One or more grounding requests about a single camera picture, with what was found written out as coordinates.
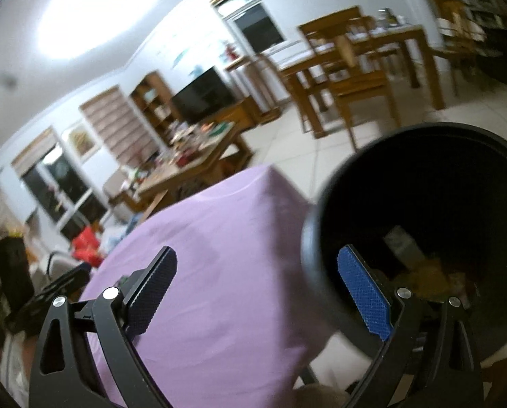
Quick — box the white milk carton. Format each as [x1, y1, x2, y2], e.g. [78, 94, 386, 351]
[384, 226, 427, 270]

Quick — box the black round trash bin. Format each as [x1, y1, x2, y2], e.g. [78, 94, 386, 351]
[301, 122, 507, 359]

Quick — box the purple tablecloth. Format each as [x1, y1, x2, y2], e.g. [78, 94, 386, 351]
[83, 166, 334, 407]

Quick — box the wooden coffee table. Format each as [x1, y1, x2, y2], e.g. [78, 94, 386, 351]
[136, 122, 253, 201]

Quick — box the wooden bookshelf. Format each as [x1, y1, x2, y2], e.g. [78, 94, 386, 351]
[131, 71, 182, 146]

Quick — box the black flat television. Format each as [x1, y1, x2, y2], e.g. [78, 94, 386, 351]
[171, 67, 237, 123]

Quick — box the wooden dining table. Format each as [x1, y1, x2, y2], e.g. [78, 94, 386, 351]
[275, 17, 445, 144]

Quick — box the tall wooden plant stand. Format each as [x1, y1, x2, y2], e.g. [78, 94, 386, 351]
[225, 56, 281, 125]

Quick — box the wooden dining chair front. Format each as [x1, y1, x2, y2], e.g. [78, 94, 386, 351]
[299, 5, 401, 149]

